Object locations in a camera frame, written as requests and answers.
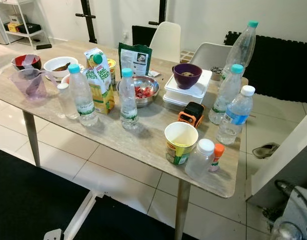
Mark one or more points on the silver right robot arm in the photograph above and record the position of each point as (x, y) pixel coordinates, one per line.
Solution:
(298, 215)

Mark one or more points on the grey metal table leg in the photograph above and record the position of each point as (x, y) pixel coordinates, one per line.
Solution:
(31, 137)
(182, 210)

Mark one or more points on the purple plastic measuring jug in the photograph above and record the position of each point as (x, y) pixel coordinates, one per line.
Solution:
(29, 90)

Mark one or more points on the small clear bottle white cap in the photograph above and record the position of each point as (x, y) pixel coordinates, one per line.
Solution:
(66, 105)

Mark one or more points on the white bowl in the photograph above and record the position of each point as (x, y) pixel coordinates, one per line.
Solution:
(56, 74)

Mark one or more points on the pink bowl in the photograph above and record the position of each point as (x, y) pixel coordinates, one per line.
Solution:
(65, 78)

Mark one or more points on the brown spoon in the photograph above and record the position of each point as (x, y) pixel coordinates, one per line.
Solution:
(62, 66)

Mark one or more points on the white shelf rack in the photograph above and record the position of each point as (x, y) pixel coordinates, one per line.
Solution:
(23, 36)

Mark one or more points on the black floor mat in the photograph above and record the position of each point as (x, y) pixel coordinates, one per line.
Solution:
(133, 225)
(33, 200)

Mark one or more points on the clear water bottle teal cap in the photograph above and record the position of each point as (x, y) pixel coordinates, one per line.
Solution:
(128, 105)
(226, 95)
(83, 100)

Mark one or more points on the yellow box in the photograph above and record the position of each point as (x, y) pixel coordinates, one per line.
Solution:
(13, 27)

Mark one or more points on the black bag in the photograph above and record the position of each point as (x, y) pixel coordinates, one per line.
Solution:
(30, 28)

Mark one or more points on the white box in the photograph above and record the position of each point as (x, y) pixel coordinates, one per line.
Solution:
(15, 19)

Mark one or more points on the green yellow juice carton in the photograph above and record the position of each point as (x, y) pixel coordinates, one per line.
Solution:
(102, 90)

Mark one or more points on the yellow patterned cup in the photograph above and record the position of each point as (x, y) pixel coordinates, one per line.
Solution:
(112, 70)

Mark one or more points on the black metal stand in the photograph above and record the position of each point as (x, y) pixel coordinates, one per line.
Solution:
(162, 10)
(88, 22)

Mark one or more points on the dark green food pouch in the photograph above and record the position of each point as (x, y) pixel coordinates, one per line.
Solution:
(129, 60)

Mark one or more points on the steel bowl with red food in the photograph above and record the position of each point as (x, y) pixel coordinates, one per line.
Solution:
(149, 86)

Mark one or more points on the small white packet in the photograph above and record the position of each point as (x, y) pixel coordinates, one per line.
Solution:
(153, 73)

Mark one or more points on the black box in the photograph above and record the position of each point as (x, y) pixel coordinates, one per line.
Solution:
(142, 35)

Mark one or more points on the white plastic food container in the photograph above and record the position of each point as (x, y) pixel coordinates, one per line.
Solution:
(179, 92)
(173, 103)

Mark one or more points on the yellow paper noodle cup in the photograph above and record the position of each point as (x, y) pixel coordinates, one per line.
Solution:
(177, 152)

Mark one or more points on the white plastic chair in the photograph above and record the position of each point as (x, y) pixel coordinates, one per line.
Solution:
(208, 54)
(166, 40)

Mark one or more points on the purple bowl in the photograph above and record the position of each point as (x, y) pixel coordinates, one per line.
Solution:
(187, 81)

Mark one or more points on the orange and black device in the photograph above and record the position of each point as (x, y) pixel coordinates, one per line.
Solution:
(192, 111)

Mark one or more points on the clear jar white lid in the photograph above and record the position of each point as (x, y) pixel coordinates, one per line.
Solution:
(198, 162)

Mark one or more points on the small bottle orange cap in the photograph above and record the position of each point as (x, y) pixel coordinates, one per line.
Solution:
(218, 150)

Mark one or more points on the water bottle white cap blue label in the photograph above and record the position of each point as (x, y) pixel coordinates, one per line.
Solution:
(236, 117)

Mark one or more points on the large clear bottle teal cap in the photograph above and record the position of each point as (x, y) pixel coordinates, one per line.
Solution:
(241, 50)

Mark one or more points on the grey slipper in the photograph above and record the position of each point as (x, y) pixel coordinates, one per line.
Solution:
(266, 150)

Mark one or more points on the white cabinet panel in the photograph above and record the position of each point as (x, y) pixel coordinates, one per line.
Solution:
(283, 155)

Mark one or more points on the black foam puzzle mat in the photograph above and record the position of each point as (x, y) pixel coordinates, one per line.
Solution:
(283, 65)

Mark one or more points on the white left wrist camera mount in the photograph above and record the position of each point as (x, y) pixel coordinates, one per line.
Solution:
(53, 235)

